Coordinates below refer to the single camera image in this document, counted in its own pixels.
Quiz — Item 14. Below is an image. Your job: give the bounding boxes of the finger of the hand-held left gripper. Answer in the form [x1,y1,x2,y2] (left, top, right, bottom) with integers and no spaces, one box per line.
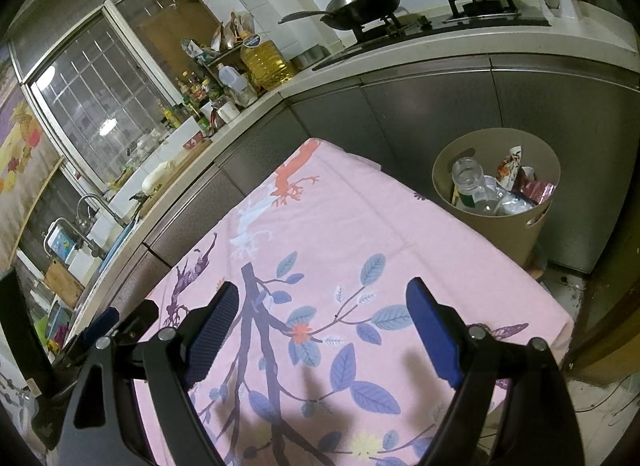
[116,298,160,341]
[62,308,121,362]

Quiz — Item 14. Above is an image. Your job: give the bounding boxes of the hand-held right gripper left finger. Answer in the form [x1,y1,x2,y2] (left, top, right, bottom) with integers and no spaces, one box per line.
[59,281,241,466]

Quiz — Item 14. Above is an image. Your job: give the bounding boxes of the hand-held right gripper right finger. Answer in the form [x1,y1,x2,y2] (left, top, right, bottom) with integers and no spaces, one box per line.
[406,276,586,466]

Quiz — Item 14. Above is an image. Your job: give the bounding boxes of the beige round bin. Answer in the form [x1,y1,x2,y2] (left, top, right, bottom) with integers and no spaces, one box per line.
[431,128,561,267]

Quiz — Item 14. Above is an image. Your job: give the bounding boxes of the clear plastic bottle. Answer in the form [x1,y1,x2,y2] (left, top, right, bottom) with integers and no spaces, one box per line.
[452,157,538,217]

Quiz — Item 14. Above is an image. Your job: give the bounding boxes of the pink foil packet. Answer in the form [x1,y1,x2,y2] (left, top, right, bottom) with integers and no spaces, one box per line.
[517,181,556,204]

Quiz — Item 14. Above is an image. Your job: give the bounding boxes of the orange white snack packet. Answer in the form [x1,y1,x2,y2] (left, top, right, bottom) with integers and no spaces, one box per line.
[495,146,526,187]

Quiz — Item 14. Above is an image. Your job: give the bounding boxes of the blue plastic basket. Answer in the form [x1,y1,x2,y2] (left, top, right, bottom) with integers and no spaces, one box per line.
[45,306,73,341]

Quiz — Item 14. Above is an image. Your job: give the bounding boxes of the upright wooden cutting board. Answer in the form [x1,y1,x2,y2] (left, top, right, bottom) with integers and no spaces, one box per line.
[44,261,86,309]

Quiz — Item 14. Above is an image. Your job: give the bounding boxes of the white water filter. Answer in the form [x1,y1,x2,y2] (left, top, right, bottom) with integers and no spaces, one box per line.
[50,228,83,259]

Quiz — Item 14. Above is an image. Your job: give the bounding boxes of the steel kitchen faucet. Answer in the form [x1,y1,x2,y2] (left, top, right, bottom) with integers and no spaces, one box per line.
[75,193,123,227]
[42,218,101,257]

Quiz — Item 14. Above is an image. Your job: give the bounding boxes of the white radish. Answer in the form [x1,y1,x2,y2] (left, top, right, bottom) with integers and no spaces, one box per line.
[141,161,178,191]

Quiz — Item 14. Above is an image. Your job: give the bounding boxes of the pink floral tablecloth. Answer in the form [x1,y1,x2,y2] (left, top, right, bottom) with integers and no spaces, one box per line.
[132,138,575,466]

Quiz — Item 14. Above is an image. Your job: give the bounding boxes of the flat wooden cutting board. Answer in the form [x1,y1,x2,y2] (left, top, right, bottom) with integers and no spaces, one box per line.
[130,138,213,219]

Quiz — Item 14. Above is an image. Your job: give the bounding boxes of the steel kitchen counter cabinets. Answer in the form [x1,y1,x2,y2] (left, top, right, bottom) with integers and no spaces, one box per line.
[65,20,640,331]

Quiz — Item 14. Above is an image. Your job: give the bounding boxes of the barred kitchen window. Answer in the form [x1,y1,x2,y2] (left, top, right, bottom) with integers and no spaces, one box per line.
[10,0,221,187]

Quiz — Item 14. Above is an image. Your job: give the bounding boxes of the row of sauce bottles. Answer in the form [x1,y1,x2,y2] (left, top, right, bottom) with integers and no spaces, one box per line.
[162,70,226,139]

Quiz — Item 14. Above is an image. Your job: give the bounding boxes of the translucent plastic jug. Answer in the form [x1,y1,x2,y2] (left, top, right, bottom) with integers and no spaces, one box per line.
[216,63,251,106]

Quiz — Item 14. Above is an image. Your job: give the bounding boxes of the dark wooden spice rack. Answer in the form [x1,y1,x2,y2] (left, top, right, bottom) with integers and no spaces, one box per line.
[202,48,246,91]

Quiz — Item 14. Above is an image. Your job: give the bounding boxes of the large cooking oil bottle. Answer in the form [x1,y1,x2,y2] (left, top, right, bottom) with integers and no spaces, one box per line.
[240,33,296,91]

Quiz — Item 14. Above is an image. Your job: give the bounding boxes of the steel bowl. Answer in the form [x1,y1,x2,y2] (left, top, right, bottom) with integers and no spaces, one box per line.
[290,44,331,71]

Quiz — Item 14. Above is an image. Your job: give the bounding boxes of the black gas stove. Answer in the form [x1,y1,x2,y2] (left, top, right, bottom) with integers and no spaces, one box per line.
[312,0,551,71]

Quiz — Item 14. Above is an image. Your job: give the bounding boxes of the pile of seasoning packets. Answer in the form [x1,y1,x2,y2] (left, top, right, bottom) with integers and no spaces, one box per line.
[181,10,258,61]

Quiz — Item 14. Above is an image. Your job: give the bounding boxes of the wok with steel lid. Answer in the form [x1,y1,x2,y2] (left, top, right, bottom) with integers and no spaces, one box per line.
[277,0,403,31]

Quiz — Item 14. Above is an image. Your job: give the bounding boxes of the fruit wall poster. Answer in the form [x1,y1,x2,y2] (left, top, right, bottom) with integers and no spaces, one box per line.
[0,96,63,267]

